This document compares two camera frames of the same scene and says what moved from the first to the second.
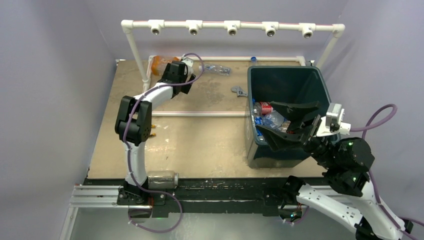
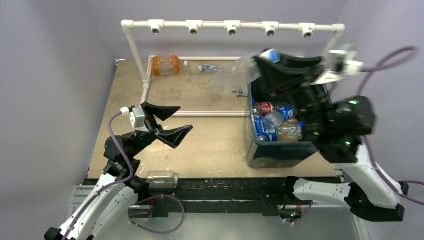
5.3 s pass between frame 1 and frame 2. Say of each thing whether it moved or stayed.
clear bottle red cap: stayed
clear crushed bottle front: stayed
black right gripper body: moved
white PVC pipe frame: stayed
